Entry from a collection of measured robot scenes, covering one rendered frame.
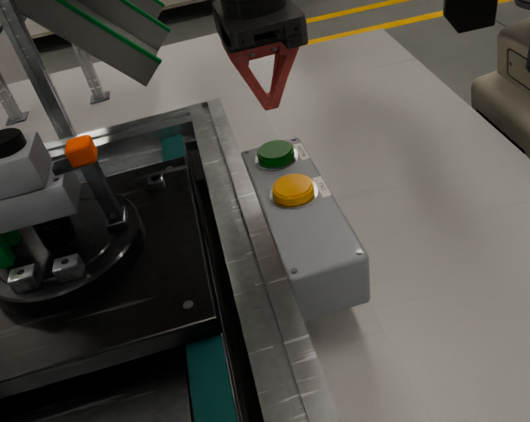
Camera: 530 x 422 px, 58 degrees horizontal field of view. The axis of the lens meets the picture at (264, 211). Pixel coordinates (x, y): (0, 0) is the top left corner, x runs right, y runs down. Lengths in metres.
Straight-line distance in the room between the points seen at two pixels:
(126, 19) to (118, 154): 0.24
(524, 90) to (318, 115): 0.37
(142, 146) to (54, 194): 0.27
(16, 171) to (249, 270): 0.19
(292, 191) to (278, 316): 0.14
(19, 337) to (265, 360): 0.19
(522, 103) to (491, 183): 0.32
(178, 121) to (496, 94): 0.59
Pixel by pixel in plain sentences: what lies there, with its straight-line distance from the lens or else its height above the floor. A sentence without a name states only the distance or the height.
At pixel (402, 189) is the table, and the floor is 0.86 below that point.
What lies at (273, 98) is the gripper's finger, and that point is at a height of 1.03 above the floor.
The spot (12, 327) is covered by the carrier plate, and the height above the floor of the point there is 0.97.
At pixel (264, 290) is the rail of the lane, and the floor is 0.95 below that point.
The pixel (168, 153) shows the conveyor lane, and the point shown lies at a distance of 0.61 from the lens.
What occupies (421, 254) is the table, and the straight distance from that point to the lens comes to 0.54.
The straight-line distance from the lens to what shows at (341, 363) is 0.46.
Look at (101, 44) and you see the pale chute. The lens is 0.69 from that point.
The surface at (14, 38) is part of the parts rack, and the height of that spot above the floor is 1.09.
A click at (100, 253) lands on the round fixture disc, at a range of 0.43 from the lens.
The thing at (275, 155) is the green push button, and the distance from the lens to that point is 0.51.
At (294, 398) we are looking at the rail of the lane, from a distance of 0.34.
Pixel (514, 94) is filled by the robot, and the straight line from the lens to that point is 0.97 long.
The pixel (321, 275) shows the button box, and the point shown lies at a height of 0.95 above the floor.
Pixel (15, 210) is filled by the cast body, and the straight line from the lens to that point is 0.42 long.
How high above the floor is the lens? 1.25
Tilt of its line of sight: 39 degrees down
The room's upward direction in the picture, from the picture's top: 12 degrees counter-clockwise
